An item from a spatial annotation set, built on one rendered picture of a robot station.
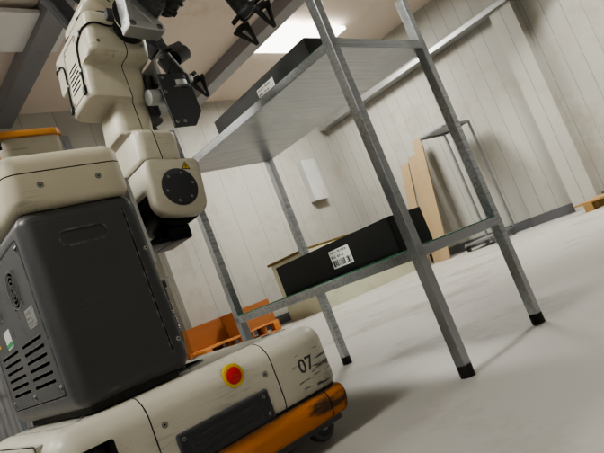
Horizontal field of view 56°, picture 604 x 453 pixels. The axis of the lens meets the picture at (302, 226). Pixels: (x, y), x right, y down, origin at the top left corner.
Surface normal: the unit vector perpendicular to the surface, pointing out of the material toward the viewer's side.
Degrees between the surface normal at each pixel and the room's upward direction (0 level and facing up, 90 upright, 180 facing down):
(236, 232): 90
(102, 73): 90
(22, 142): 92
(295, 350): 84
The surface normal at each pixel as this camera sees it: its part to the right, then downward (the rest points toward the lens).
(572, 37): -0.71, 0.21
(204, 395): 0.58, -0.31
